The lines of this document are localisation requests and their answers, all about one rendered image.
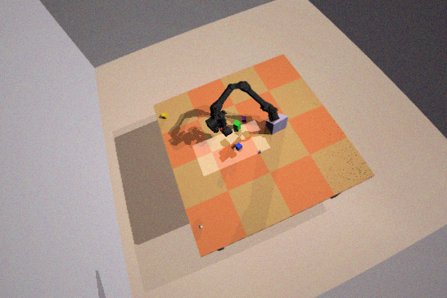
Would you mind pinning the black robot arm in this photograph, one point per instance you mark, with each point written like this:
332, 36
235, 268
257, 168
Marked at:
218, 116

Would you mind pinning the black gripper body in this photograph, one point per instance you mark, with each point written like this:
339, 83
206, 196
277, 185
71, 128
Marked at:
226, 130

